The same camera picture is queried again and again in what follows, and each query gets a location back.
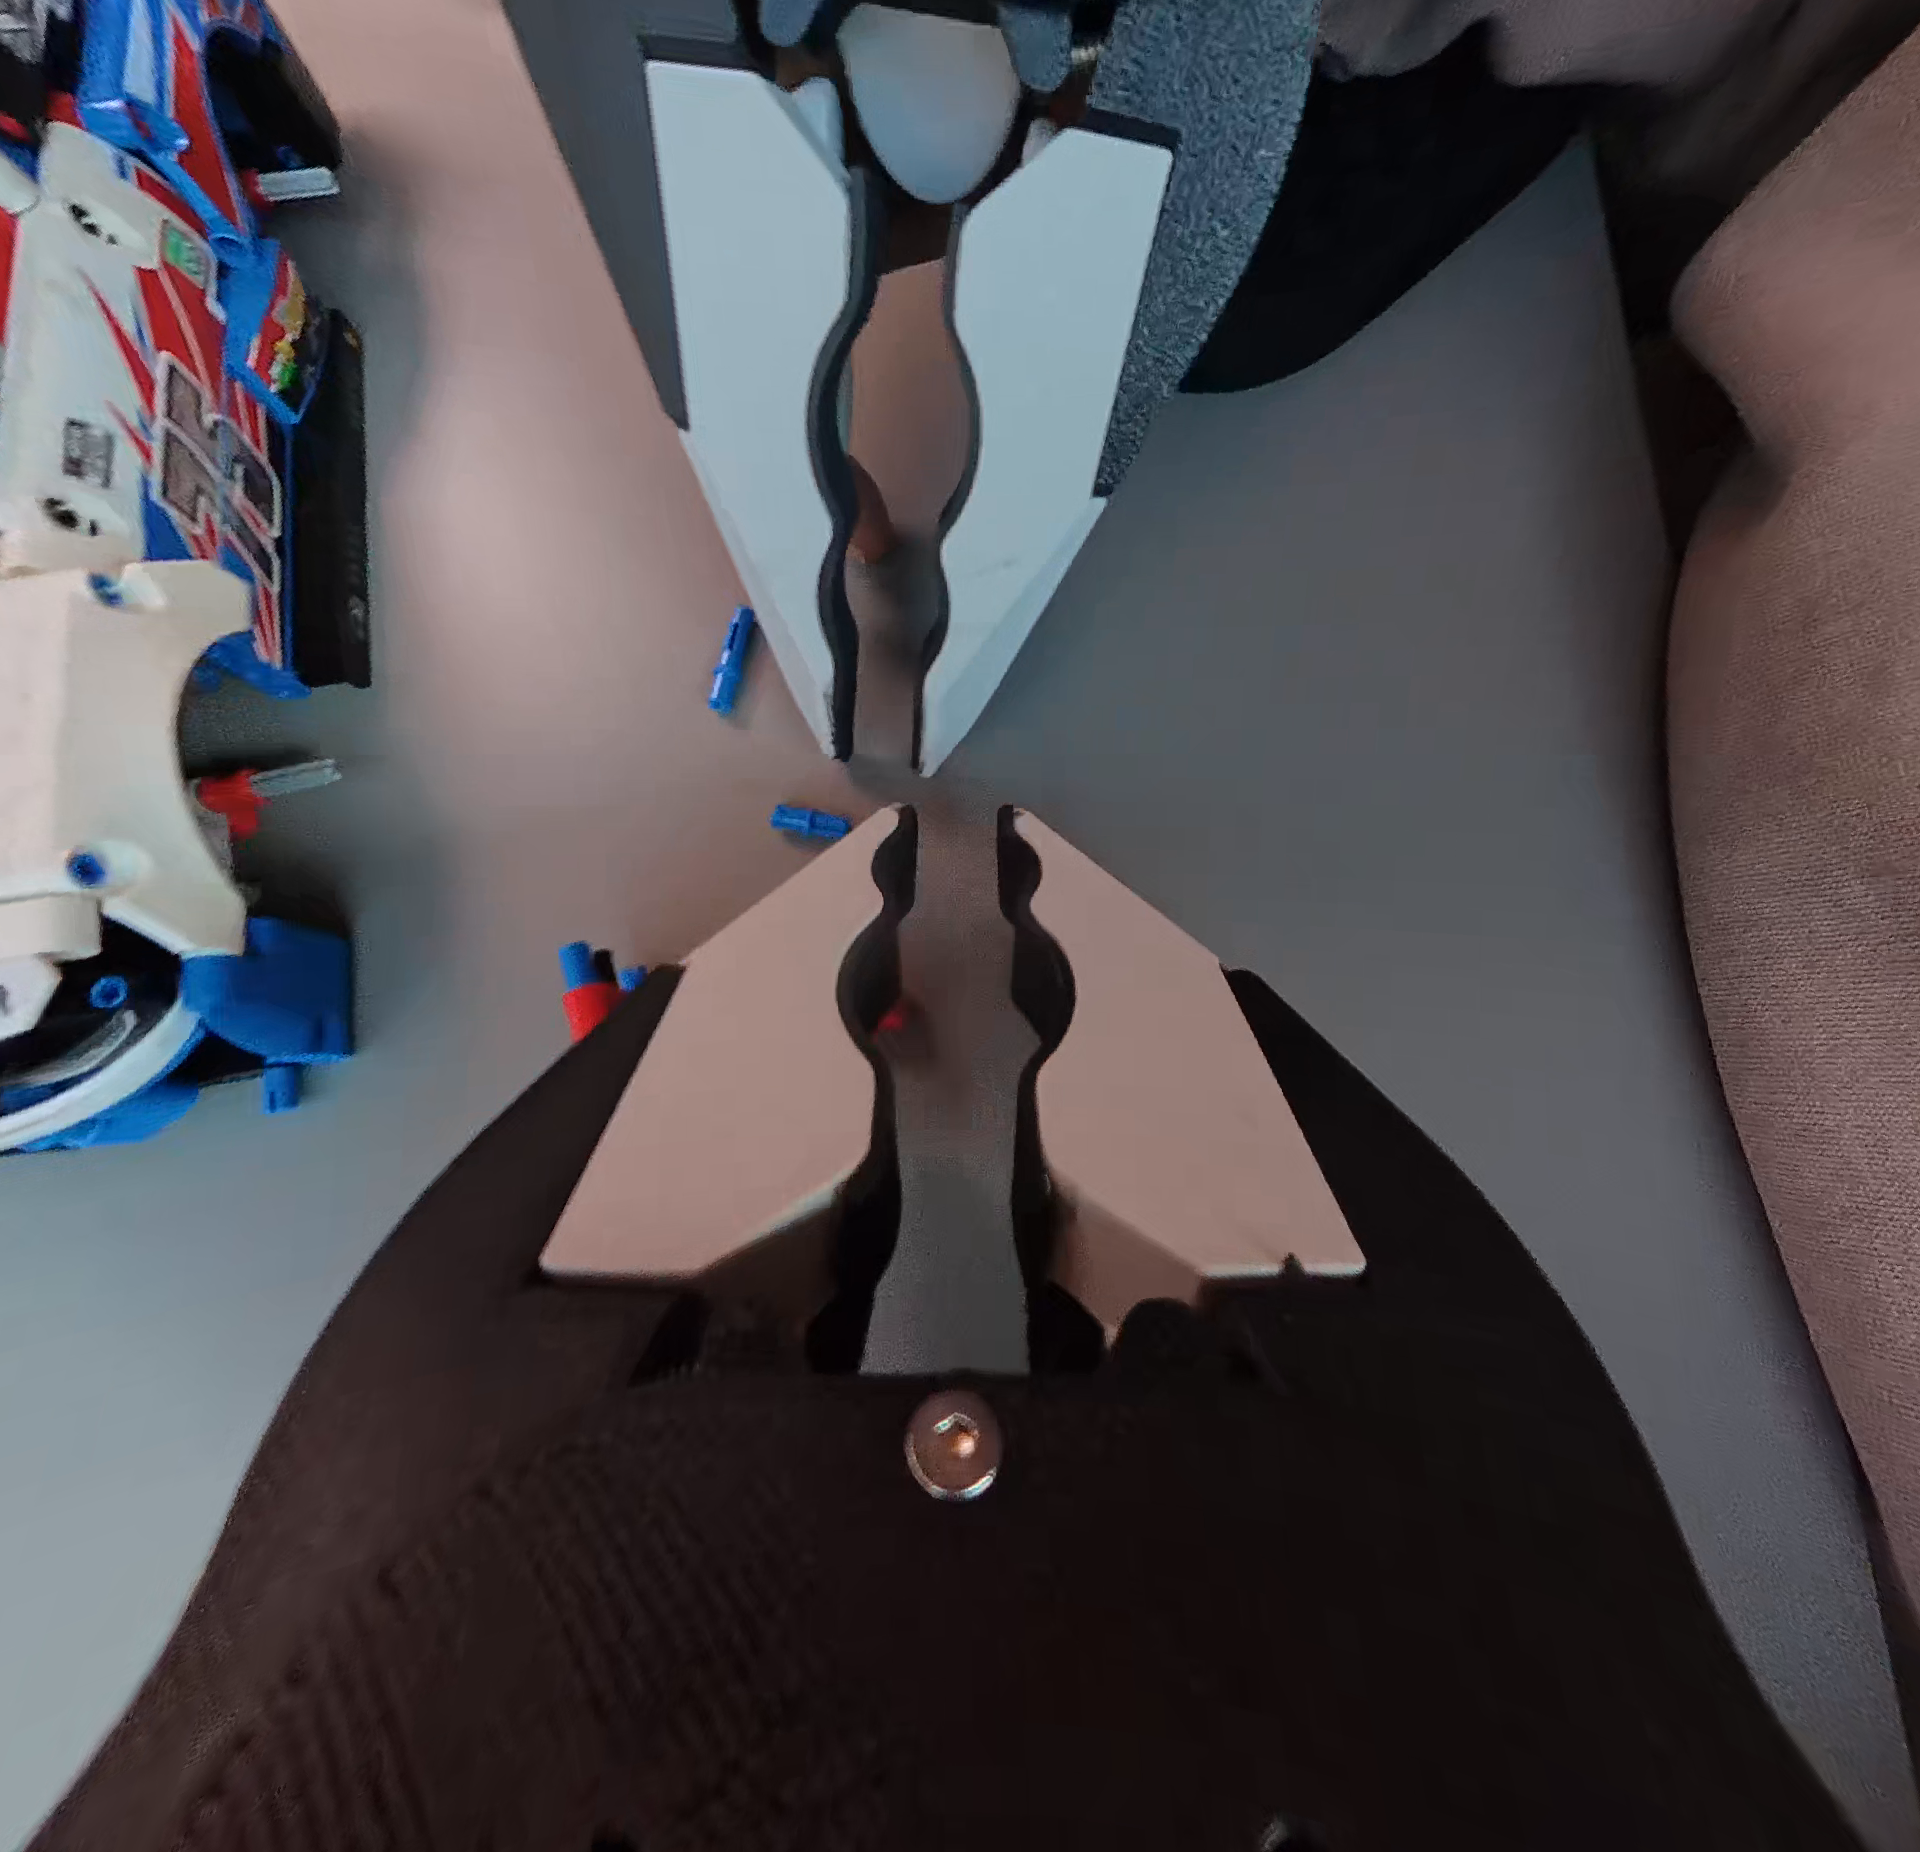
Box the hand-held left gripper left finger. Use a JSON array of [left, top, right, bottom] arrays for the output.
[[536, 805, 920, 1377]]

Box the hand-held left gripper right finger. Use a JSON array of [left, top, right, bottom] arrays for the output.
[[995, 805, 1372, 1377]]

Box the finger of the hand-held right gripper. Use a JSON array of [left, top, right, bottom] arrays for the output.
[[912, 130, 1178, 778], [641, 59, 866, 759]]

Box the red brick bracket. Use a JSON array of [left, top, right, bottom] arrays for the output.
[[558, 938, 650, 1045]]

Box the grey desk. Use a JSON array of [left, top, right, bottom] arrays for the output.
[[0, 0, 1899, 1852]]

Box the toy brick race car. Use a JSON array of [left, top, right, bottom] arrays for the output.
[[0, 0, 377, 1156]]

